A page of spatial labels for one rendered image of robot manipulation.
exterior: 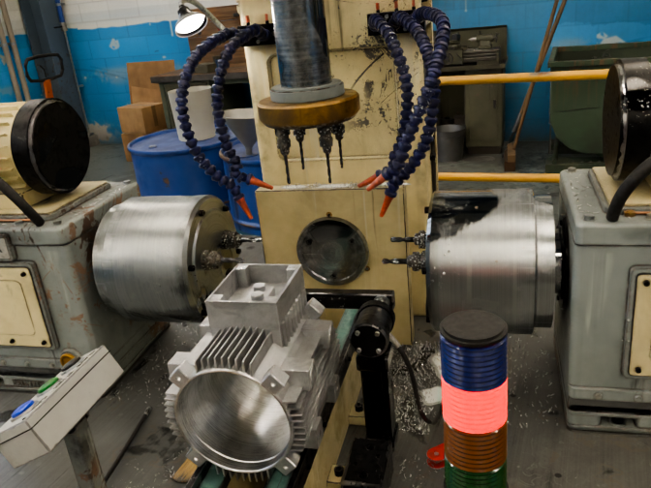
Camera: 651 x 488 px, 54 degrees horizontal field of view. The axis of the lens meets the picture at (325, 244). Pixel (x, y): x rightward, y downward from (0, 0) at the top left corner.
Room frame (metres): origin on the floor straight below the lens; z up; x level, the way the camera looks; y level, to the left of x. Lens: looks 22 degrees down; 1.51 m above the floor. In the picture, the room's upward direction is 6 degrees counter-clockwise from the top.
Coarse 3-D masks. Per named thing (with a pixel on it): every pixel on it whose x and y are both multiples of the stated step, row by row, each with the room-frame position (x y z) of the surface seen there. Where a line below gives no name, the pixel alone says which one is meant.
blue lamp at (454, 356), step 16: (448, 352) 0.49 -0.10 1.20; (464, 352) 0.48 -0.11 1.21; (480, 352) 0.48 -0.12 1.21; (496, 352) 0.48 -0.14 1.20; (448, 368) 0.49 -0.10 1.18; (464, 368) 0.48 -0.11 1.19; (480, 368) 0.48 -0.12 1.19; (496, 368) 0.48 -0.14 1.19; (464, 384) 0.48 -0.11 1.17; (480, 384) 0.48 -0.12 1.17; (496, 384) 0.48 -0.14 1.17
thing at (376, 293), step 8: (312, 296) 0.99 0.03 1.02; (320, 296) 0.98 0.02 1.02; (328, 296) 0.98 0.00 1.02; (336, 296) 0.98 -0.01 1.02; (344, 296) 0.97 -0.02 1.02; (352, 296) 0.97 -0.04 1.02; (360, 296) 0.97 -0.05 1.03; (368, 296) 0.96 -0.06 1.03; (376, 296) 0.96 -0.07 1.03; (384, 296) 0.95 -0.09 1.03; (392, 296) 0.95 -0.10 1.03; (328, 304) 0.98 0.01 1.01; (336, 304) 0.98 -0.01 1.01; (344, 304) 0.97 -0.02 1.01; (352, 304) 0.97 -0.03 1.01; (360, 304) 0.97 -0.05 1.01; (392, 304) 0.95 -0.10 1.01
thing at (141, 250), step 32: (128, 224) 1.13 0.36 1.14; (160, 224) 1.11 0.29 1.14; (192, 224) 1.10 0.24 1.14; (224, 224) 1.22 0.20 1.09; (96, 256) 1.12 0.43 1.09; (128, 256) 1.09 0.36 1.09; (160, 256) 1.07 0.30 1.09; (192, 256) 1.08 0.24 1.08; (224, 256) 1.20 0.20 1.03; (128, 288) 1.08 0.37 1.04; (160, 288) 1.06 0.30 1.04; (192, 288) 1.06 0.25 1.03; (160, 320) 1.12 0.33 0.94; (192, 320) 1.09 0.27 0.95
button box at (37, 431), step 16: (96, 352) 0.77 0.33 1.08; (80, 368) 0.74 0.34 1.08; (96, 368) 0.76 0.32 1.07; (112, 368) 0.78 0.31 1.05; (64, 384) 0.70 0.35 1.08; (80, 384) 0.72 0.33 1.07; (96, 384) 0.74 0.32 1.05; (48, 400) 0.67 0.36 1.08; (64, 400) 0.69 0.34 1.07; (80, 400) 0.70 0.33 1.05; (96, 400) 0.72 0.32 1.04; (16, 416) 0.66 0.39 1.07; (32, 416) 0.64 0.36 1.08; (48, 416) 0.66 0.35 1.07; (64, 416) 0.67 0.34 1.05; (80, 416) 0.69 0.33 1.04; (0, 432) 0.64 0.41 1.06; (16, 432) 0.64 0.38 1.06; (32, 432) 0.63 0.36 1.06; (48, 432) 0.64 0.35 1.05; (64, 432) 0.66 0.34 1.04; (0, 448) 0.64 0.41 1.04; (16, 448) 0.64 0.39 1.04; (32, 448) 0.63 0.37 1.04; (48, 448) 0.63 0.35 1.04; (16, 464) 0.64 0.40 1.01
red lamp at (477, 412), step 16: (448, 384) 0.49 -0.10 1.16; (448, 400) 0.49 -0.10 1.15; (464, 400) 0.48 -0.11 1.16; (480, 400) 0.48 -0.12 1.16; (496, 400) 0.48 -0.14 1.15; (448, 416) 0.49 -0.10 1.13; (464, 416) 0.48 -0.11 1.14; (480, 416) 0.48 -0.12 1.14; (496, 416) 0.48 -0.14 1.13; (480, 432) 0.47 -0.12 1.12
